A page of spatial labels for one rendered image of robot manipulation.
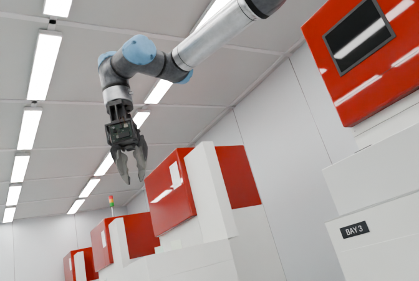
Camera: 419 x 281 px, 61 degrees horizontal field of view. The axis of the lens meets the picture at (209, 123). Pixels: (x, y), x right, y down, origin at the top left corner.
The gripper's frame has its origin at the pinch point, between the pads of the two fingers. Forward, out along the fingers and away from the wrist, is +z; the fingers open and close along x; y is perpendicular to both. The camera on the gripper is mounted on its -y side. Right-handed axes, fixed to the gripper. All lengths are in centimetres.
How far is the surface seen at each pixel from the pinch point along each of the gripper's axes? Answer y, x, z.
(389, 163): 2, 63, 13
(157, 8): -146, 12, -161
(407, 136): 8, 67, 8
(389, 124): -58, 99, -8
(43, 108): -249, -131, -153
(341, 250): -17, 50, 31
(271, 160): -334, 96, -54
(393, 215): -1, 60, 25
